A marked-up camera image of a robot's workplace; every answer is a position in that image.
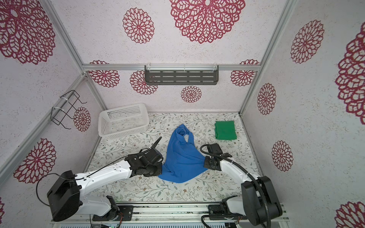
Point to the aluminium front rail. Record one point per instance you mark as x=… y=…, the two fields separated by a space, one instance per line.
x=158 y=213

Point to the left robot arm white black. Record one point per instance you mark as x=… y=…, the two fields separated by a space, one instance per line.
x=70 y=193

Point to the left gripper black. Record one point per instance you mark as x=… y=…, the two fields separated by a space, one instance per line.
x=159 y=171

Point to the white plastic laundry basket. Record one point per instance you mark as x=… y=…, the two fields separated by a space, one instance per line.
x=123 y=121

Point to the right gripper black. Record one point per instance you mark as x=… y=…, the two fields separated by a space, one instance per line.
x=206 y=162

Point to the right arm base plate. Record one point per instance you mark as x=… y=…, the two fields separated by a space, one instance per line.
x=217 y=212

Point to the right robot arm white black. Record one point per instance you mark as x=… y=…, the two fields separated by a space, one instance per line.
x=258 y=202

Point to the grey metal wall shelf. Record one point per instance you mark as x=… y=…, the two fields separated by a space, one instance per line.
x=181 y=76

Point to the blue tank top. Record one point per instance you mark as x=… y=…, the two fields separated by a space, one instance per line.
x=183 y=161

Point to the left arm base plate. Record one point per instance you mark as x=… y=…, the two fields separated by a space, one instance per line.
x=123 y=213

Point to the green tank top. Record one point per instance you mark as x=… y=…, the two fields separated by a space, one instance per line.
x=225 y=130

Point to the black wire wall rack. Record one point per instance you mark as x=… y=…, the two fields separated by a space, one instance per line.
x=68 y=101

